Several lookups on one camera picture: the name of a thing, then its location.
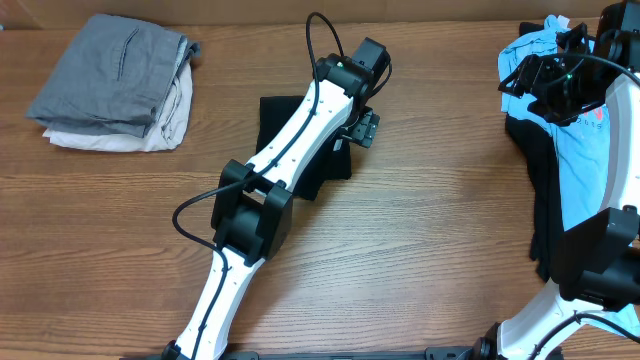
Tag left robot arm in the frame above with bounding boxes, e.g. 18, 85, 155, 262
161, 38, 391, 359

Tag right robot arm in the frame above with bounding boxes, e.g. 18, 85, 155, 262
462, 1, 639, 359

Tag light blue printed t-shirt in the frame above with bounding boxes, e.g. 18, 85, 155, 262
497, 15, 639, 337

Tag folded white trousers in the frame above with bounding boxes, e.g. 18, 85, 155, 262
43, 63, 193, 153

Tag folded grey trousers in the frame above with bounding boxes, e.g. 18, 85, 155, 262
26, 14, 200, 138

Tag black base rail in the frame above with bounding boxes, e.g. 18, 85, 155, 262
119, 346, 501, 360

